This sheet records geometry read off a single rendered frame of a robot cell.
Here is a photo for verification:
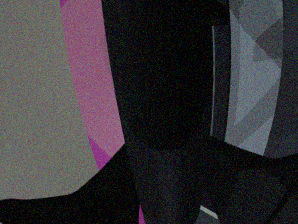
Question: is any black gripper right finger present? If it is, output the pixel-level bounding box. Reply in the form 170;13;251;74
204;136;298;224

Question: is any dark grey mat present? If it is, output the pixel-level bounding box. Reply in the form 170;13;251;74
194;0;298;224

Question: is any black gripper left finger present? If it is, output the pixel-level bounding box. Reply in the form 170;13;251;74
0;144;140;224

